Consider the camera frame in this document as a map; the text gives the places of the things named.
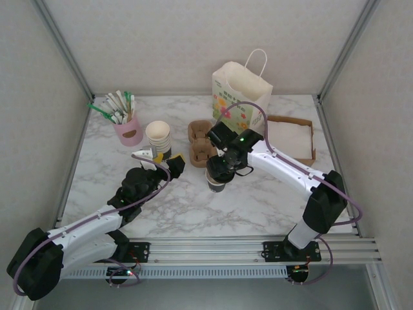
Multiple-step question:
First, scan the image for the pulp cup carrier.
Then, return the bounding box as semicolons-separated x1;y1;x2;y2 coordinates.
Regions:
187;119;217;169

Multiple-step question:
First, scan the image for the flower print paper bag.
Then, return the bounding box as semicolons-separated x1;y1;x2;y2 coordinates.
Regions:
212;48;274;132

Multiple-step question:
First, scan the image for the pink metal tin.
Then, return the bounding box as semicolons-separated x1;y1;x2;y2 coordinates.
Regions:
112;111;144;147

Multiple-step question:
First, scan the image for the brown cardboard tray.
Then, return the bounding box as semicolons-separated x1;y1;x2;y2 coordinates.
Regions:
267;115;316;168

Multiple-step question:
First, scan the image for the small controller board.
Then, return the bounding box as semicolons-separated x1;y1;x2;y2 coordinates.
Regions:
106;266;136;280
288;264;310;282

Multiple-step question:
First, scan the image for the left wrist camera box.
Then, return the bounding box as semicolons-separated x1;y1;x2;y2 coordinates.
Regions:
132;145;159;171

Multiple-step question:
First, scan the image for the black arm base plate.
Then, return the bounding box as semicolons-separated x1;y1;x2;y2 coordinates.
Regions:
263;240;323;262
90;242;152;264

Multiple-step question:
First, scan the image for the aluminium table side rail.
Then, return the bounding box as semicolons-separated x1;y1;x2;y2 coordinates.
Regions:
313;95;363;236
55;95;96;227

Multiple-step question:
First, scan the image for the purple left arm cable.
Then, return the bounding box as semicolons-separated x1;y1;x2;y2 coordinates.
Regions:
12;153;172;296

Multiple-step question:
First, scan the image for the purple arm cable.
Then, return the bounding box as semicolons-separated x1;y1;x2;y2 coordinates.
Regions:
12;153;172;296
215;101;364;287

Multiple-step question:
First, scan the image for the aluminium mounting rail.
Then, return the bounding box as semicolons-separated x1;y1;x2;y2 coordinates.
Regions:
30;237;385;266

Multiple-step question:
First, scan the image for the slotted grey cable duct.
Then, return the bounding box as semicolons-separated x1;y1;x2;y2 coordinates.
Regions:
41;266;288;280

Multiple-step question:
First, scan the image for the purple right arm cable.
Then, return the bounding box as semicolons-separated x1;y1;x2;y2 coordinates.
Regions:
215;101;364;287

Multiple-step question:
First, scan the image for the aluminium frame post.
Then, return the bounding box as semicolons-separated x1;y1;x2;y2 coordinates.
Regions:
367;264;399;310
32;0;96;101
316;0;382;103

